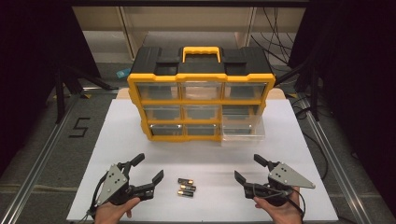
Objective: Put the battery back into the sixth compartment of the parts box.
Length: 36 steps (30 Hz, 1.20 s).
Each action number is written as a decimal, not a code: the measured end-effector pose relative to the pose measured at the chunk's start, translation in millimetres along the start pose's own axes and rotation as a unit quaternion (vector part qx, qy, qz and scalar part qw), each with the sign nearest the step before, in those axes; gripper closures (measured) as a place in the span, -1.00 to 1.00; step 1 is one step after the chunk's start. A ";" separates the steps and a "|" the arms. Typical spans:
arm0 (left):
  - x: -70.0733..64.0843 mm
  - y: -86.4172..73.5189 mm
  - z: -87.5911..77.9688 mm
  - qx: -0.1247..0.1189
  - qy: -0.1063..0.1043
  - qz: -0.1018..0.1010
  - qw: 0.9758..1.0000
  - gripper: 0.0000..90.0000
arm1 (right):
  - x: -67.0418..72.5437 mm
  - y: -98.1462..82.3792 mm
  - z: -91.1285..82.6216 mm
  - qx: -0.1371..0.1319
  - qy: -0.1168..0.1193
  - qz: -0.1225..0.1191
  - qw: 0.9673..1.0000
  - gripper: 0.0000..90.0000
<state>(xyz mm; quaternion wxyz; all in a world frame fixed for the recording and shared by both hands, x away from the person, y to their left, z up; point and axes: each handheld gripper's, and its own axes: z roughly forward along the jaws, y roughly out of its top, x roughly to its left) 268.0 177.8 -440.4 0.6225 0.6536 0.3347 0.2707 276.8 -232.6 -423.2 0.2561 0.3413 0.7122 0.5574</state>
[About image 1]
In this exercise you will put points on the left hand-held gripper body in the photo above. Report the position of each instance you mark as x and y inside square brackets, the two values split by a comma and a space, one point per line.
[116, 183]

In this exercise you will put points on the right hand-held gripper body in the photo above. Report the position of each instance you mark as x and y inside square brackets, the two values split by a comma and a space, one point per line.
[286, 177]

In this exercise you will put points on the person's left hand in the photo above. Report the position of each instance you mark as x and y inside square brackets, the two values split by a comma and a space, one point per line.
[110, 214]

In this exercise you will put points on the person's right hand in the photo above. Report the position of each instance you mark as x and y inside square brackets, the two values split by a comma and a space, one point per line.
[285, 214]

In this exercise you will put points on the black gold battery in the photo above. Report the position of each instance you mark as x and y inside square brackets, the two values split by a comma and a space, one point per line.
[185, 193]
[185, 181]
[188, 187]

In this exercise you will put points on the clear plastic drawer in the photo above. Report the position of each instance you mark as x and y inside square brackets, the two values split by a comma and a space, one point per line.
[166, 130]
[245, 90]
[243, 137]
[201, 130]
[201, 90]
[201, 112]
[162, 113]
[240, 109]

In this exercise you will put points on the black metal stand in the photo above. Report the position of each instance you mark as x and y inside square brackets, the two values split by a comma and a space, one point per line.
[314, 93]
[59, 93]

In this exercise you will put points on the small blue object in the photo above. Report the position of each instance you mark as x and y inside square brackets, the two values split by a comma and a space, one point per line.
[123, 73]

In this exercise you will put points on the yellow black drawer organizer cabinet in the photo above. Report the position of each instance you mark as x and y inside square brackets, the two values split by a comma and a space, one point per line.
[202, 67]

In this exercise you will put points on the black curtain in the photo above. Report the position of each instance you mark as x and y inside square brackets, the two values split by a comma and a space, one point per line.
[28, 62]
[358, 77]

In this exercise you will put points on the white shelf unit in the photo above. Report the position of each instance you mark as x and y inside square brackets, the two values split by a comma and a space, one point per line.
[186, 21]

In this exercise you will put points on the aluminium floor rail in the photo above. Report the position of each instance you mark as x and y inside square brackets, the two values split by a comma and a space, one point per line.
[46, 149]
[332, 155]

